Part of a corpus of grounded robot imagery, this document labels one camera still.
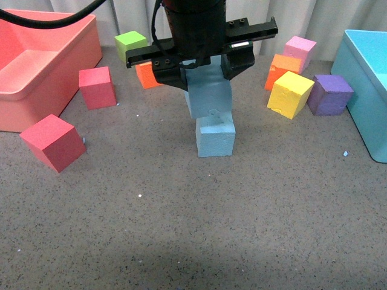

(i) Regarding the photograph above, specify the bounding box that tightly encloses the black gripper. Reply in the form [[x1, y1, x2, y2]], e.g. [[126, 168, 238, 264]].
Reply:
[[125, 1, 278, 90]]

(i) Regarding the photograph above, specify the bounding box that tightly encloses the orange foam cube near green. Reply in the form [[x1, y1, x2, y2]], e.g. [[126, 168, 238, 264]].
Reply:
[[135, 62, 161, 89]]

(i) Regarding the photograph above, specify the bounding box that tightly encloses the orange foam cube near pink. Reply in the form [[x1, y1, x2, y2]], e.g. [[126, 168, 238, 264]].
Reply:
[[264, 54, 302, 91]]

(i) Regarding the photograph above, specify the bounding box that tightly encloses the cracked light blue foam cube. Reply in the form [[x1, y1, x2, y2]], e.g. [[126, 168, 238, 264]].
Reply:
[[195, 110, 236, 157]]

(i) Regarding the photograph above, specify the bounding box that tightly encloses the yellow foam cube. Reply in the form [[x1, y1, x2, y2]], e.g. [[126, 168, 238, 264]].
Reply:
[[267, 71, 314, 120]]

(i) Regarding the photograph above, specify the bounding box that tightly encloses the dark red foam cube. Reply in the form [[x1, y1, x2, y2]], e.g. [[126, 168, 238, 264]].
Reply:
[[79, 66, 117, 110]]

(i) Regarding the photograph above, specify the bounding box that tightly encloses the white curtain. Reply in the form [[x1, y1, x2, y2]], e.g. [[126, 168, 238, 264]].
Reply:
[[0, 0, 387, 62]]

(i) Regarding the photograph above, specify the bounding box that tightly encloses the purple foam cube near bin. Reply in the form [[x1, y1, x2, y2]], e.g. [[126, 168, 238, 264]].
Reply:
[[307, 74, 354, 116]]

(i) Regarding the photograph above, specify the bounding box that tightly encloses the pink plastic bin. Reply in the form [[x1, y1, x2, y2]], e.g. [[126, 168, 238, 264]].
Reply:
[[1, 14, 102, 132]]

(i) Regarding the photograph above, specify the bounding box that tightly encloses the light blue plastic bin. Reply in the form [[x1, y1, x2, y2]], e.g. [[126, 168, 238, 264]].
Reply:
[[331, 30, 386, 163]]

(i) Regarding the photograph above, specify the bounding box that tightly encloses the bright red foam cube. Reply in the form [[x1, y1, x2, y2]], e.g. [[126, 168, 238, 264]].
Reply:
[[19, 114, 86, 173]]

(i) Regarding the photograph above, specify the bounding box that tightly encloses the black cable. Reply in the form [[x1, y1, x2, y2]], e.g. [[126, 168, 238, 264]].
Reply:
[[0, 0, 107, 30]]

